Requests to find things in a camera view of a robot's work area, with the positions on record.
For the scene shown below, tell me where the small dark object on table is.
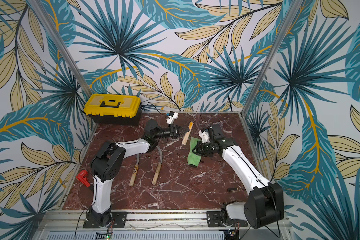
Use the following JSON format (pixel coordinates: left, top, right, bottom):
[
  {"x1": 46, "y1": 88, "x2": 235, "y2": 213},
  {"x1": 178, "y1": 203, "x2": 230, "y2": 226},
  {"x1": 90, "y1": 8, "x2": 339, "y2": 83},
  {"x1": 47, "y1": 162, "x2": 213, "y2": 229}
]
[{"x1": 227, "y1": 188, "x2": 238, "y2": 193}]

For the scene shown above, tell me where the yellow black toolbox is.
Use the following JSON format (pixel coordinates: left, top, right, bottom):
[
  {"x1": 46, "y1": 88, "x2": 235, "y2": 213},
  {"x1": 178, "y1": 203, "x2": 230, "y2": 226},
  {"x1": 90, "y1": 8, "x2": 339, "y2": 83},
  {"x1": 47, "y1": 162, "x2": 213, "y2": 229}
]
[{"x1": 83, "y1": 94, "x2": 142, "y2": 126}]

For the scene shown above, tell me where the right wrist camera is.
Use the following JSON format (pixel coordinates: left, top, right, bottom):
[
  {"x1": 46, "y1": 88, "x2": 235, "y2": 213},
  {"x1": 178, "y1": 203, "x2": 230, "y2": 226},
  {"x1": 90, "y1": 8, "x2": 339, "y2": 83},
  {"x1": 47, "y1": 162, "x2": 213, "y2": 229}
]
[{"x1": 199, "y1": 130, "x2": 210, "y2": 144}]

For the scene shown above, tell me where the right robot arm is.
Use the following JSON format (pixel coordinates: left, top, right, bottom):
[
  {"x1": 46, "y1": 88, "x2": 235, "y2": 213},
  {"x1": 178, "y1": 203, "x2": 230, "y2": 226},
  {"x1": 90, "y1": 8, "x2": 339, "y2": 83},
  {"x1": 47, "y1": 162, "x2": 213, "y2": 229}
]
[{"x1": 192, "y1": 125, "x2": 285, "y2": 229}]

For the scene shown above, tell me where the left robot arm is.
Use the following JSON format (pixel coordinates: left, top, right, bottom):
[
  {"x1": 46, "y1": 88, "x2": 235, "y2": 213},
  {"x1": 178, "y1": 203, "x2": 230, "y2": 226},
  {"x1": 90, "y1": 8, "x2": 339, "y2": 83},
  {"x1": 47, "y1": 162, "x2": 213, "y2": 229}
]
[{"x1": 91, "y1": 120, "x2": 189, "y2": 217}]

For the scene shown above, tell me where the green rag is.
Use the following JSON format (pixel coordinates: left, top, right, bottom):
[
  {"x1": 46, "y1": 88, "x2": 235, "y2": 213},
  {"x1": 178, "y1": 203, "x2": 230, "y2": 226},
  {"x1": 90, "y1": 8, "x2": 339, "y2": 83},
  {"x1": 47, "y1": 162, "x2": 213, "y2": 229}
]
[{"x1": 187, "y1": 137, "x2": 201, "y2": 168}]

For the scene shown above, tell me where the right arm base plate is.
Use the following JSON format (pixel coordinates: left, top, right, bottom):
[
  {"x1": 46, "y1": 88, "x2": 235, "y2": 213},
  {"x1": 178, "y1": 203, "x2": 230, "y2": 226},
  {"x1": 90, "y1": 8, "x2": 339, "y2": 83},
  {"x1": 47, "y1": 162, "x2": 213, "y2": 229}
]
[{"x1": 206, "y1": 211, "x2": 248, "y2": 228}]

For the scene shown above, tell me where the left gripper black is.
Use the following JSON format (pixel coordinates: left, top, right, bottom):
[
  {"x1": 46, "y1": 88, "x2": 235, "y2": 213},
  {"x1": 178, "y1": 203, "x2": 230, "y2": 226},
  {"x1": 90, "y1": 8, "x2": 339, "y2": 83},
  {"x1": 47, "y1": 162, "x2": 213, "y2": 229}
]
[{"x1": 153, "y1": 123, "x2": 190, "y2": 139}]

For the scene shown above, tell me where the red clamp tool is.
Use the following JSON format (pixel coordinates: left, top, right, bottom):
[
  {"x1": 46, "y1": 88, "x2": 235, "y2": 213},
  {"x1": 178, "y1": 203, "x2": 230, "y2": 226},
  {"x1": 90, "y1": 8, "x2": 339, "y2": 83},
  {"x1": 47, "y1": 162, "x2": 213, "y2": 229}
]
[{"x1": 76, "y1": 170, "x2": 94, "y2": 192}]

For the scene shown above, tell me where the aluminium front rail frame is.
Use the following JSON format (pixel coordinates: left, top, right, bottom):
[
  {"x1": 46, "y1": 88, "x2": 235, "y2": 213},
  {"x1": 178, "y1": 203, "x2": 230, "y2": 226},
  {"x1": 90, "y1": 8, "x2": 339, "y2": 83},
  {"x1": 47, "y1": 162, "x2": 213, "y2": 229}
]
[{"x1": 32, "y1": 210, "x2": 297, "y2": 240}]

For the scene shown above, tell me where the sickle labelled handle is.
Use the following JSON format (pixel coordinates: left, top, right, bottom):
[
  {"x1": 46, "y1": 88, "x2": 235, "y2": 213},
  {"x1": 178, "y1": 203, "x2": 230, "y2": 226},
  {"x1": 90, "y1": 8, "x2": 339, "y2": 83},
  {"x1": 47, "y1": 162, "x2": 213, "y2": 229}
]
[{"x1": 182, "y1": 121, "x2": 194, "y2": 146}]

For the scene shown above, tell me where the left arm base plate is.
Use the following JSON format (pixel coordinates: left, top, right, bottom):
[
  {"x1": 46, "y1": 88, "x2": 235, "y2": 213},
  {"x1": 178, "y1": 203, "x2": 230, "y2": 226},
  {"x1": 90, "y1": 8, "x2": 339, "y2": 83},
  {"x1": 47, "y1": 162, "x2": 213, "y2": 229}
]
[{"x1": 83, "y1": 211, "x2": 127, "y2": 229}]

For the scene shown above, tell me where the left sickle wooden handle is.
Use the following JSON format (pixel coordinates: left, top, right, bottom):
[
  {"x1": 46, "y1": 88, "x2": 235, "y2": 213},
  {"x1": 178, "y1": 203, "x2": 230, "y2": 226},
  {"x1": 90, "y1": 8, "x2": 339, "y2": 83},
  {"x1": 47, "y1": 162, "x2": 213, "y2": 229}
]
[{"x1": 129, "y1": 154, "x2": 140, "y2": 187}]

